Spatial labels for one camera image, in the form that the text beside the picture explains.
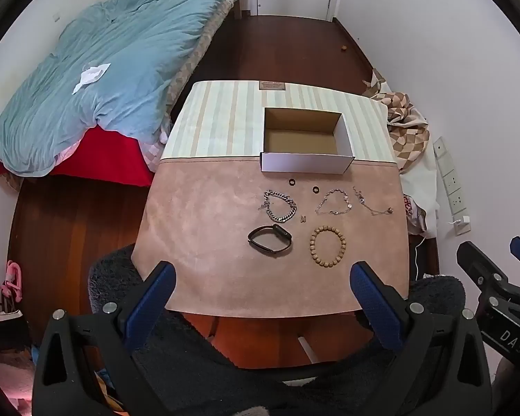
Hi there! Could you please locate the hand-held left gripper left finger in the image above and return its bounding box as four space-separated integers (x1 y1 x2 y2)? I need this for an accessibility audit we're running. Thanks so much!
32 260 177 416

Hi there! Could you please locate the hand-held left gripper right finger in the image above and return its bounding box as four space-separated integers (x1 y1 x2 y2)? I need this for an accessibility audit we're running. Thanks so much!
349 261 495 416

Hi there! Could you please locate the wooden bead bracelet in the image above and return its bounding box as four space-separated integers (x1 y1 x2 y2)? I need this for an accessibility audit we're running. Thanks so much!
309 224 347 269

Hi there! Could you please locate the thin silver charm bracelet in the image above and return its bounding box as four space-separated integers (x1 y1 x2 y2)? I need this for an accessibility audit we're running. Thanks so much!
315 188 353 216

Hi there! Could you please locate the thin silver chain bracelet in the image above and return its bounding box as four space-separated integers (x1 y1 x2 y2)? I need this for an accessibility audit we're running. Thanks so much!
352 186 394 216

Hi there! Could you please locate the black smart band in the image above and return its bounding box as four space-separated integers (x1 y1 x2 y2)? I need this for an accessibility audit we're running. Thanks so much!
248 224 293 253

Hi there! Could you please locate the silver chunky chain bracelet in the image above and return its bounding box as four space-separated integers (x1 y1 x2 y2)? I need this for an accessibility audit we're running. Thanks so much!
259 190 297 224

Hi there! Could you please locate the white cardboard box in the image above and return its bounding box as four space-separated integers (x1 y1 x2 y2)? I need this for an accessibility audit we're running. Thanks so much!
260 107 356 175

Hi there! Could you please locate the dark fuzzy seat cushion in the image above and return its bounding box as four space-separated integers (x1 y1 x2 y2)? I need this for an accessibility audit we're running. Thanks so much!
88 245 466 416

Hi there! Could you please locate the red patterned fabric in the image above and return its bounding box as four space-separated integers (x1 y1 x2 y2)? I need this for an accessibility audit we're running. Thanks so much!
404 195 427 235

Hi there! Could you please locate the white cloth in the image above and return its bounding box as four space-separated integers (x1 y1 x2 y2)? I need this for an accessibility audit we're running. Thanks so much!
399 149 439 239

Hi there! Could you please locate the pink hanger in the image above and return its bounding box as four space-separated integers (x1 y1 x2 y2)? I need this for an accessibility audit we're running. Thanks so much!
0 260 24 313

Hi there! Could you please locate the brown checkered cloth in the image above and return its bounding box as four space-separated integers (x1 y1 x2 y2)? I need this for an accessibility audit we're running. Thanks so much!
362 68 432 174

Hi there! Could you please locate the red bed sheet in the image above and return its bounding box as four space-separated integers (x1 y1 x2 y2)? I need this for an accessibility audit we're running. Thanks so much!
0 125 157 188

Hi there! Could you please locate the bed with blue duvet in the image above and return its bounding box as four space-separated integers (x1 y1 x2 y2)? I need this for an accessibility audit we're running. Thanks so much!
0 0 224 178

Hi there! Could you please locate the white crumpled paper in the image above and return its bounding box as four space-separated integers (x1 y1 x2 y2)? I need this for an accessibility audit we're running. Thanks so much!
71 63 112 95

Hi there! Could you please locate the bed with checkered mattress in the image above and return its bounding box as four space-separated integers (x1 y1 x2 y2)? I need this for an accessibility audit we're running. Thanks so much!
156 0 245 170

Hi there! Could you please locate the white cable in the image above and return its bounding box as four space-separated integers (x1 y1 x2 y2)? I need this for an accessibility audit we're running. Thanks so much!
411 221 460 280

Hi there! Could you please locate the white wall socket panel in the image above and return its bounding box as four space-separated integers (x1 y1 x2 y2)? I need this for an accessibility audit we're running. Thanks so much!
433 136 466 215

